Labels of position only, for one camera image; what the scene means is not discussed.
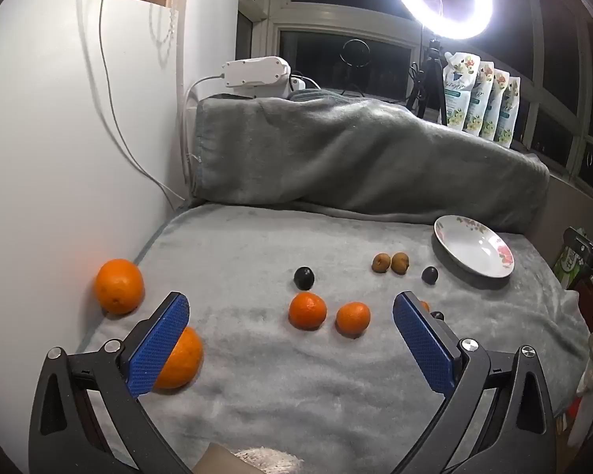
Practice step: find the dark purple plum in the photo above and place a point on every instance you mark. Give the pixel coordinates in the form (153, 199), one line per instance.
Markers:
(429, 275)
(304, 278)

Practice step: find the large speckled orange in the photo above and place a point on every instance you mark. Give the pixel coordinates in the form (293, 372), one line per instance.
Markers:
(119, 286)

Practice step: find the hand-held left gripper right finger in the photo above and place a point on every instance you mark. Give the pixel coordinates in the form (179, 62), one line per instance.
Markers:
(425, 345)

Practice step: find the small tangerine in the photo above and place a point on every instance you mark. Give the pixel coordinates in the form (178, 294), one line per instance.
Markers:
(307, 311)
(353, 319)

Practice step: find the white cabinet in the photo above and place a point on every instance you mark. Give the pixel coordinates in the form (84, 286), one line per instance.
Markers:
(39, 158)

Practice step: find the green printed box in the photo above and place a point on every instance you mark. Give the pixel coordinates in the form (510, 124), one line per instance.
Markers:
(566, 264)

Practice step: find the grey fleece blanket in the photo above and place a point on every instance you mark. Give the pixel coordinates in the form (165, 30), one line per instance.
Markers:
(326, 158)

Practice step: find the white floral plate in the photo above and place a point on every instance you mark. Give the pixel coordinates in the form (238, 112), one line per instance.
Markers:
(474, 252)

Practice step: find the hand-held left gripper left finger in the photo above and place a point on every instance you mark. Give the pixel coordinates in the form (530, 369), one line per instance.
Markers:
(160, 345)

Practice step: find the large smooth orange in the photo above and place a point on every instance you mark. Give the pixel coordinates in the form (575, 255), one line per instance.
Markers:
(188, 360)

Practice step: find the brown kiwi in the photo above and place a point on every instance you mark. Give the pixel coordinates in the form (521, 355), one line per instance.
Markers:
(381, 262)

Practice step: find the white framed window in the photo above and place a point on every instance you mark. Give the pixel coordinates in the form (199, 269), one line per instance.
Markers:
(326, 16)

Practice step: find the tiny orange kumquat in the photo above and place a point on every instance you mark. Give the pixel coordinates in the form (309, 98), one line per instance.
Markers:
(425, 305)

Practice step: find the white power strip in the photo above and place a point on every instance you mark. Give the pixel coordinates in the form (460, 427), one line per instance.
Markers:
(252, 71)

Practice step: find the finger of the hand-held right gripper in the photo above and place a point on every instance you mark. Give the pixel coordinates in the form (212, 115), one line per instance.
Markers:
(584, 246)

